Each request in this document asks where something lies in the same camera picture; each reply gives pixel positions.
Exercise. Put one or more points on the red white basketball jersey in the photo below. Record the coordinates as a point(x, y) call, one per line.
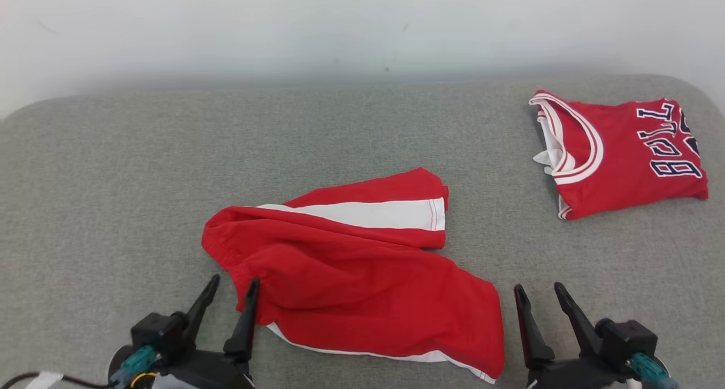
point(617, 162)

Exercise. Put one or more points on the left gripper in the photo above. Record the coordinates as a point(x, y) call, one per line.
point(209, 372)

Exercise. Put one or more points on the right wrist teal connector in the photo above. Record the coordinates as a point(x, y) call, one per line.
point(648, 369)

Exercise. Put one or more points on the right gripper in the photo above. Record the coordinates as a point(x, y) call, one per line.
point(572, 375)

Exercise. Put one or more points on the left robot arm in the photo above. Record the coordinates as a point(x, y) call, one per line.
point(170, 383)

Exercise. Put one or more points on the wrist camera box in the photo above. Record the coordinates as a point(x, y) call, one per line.
point(158, 332)
point(628, 341)

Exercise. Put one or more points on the left wrist teal connector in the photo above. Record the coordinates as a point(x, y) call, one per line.
point(136, 363)

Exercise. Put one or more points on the red white sports shorts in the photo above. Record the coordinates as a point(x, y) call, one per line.
point(351, 276)

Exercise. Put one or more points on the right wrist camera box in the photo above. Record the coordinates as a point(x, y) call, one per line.
point(628, 341)

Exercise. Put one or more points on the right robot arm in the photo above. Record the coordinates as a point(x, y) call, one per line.
point(626, 384)

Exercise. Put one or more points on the wrist teal connector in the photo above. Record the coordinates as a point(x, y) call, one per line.
point(136, 363)
point(648, 369)

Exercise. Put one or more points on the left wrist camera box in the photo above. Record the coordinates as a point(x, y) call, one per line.
point(158, 332)

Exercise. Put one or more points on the grey fabric sofa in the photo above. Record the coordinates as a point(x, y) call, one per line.
point(226, 151)

